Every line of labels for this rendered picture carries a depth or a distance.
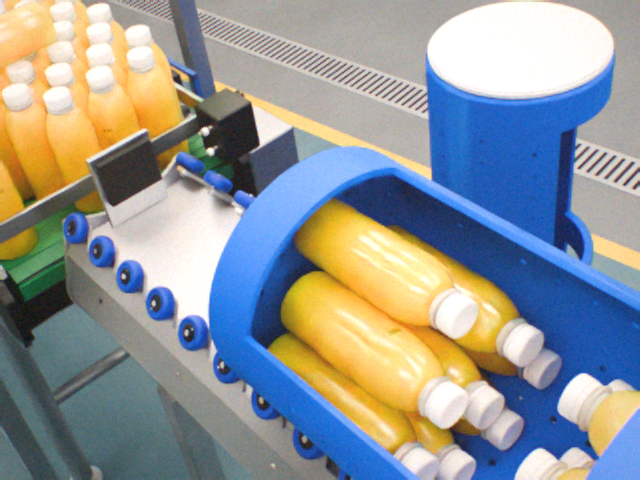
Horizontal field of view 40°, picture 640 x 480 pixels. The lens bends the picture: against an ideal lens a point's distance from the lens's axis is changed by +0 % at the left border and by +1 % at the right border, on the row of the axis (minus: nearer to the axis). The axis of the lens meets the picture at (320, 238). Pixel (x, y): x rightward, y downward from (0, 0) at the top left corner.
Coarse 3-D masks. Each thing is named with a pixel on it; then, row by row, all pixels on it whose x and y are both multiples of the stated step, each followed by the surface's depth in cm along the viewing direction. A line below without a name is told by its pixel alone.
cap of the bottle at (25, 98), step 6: (12, 84) 132; (18, 84) 132; (24, 84) 132; (6, 90) 131; (12, 90) 131; (18, 90) 131; (24, 90) 130; (6, 96) 130; (12, 96) 130; (18, 96) 130; (24, 96) 130; (30, 96) 132; (6, 102) 131; (12, 102) 130; (18, 102) 130; (24, 102) 131
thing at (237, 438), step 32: (192, 192) 136; (96, 224) 132; (128, 224) 132; (160, 224) 131; (192, 224) 130; (224, 224) 129; (128, 256) 126; (160, 256) 126; (192, 256) 125; (96, 288) 128; (192, 288) 120; (96, 320) 131; (128, 320) 122; (128, 352) 125; (160, 352) 117; (192, 384) 113; (224, 416) 109; (224, 448) 111; (256, 448) 105
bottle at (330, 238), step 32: (320, 224) 87; (352, 224) 85; (320, 256) 87; (352, 256) 83; (384, 256) 82; (416, 256) 81; (352, 288) 85; (384, 288) 81; (416, 288) 79; (448, 288) 80; (416, 320) 80
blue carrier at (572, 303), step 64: (320, 192) 83; (384, 192) 97; (448, 192) 85; (256, 256) 82; (512, 256) 90; (256, 320) 92; (576, 320) 88; (256, 384) 86; (512, 384) 94; (320, 448) 82; (512, 448) 91
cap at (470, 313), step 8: (456, 296) 79; (464, 296) 79; (448, 304) 78; (456, 304) 78; (464, 304) 78; (472, 304) 78; (440, 312) 78; (448, 312) 78; (456, 312) 77; (464, 312) 78; (472, 312) 79; (440, 320) 78; (448, 320) 78; (456, 320) 78; (464, 320) 79; (472, 320) 80; (440, 328) 79; (448, 328) 78; (456, 328) 78; (464, 328) 79; (456, 336) 79
